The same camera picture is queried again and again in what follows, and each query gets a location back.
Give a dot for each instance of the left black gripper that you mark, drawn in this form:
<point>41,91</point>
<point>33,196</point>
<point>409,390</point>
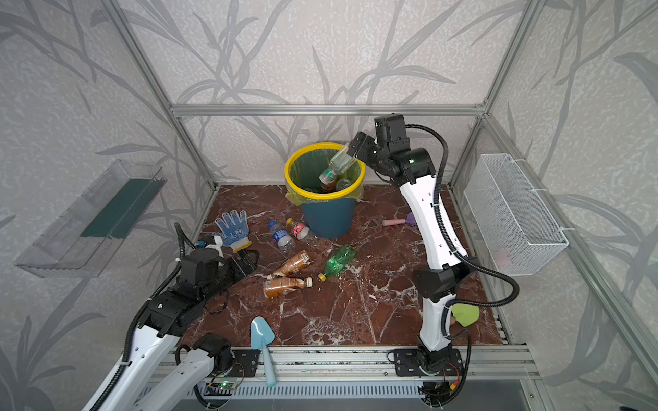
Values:
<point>232,263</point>

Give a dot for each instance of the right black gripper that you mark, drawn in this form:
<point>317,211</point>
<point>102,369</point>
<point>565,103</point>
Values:
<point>361,146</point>

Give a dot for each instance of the clear square bottle green-white cap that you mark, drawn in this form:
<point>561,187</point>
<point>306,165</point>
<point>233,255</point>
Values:
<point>338,165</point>

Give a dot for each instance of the blue label water bottle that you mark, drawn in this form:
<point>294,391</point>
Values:
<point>343,184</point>

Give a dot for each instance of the brown coffee bottle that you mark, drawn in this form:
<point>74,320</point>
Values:
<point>328,188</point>
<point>281,286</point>
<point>294,264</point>

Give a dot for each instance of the Pepsi bottle blue cap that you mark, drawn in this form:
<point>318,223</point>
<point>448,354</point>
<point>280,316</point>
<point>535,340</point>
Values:
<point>281,237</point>

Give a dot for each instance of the red label bottle yellow cap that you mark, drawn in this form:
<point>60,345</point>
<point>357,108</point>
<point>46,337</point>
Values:
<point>300,231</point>

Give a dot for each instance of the green Sprite bottle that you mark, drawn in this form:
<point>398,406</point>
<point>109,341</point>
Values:
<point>338,262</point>

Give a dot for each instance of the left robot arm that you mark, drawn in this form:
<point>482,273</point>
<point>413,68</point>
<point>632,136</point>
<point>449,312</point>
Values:
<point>155,371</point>

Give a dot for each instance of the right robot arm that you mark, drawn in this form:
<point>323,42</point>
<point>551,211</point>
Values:
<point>448,263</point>

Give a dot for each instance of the teal bin with yellow rim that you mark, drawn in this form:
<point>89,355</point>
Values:
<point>329,220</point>

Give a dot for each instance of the yellow-green bin liner bag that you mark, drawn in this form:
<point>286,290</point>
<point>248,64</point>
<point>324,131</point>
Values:
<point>302,171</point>

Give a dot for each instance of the blue dotted work glove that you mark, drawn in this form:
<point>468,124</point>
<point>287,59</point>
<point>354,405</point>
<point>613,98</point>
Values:
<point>233,229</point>

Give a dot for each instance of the purple pink toy scoop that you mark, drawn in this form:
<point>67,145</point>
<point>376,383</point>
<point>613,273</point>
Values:
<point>408,220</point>

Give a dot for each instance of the light blue plastic trowel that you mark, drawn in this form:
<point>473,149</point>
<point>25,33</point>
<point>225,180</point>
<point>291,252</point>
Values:
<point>261,336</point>

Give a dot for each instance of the small circuit board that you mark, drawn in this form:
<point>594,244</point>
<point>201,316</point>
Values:
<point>225,388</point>

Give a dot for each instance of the light green plastic piece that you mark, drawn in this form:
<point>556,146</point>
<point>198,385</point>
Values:
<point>464,315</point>

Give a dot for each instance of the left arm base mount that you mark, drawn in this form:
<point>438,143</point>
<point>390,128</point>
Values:
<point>239,363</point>

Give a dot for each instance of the clear acrylic wall shelf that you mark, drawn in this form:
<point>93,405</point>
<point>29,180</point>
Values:
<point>81,242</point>

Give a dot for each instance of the aluminium front rail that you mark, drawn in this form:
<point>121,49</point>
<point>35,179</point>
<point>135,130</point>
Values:
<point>377,363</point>

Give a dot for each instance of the white wire mesh basket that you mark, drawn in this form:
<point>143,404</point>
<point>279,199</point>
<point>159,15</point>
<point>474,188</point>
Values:
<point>519,231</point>

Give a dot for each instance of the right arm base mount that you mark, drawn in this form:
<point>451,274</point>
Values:
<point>411,362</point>

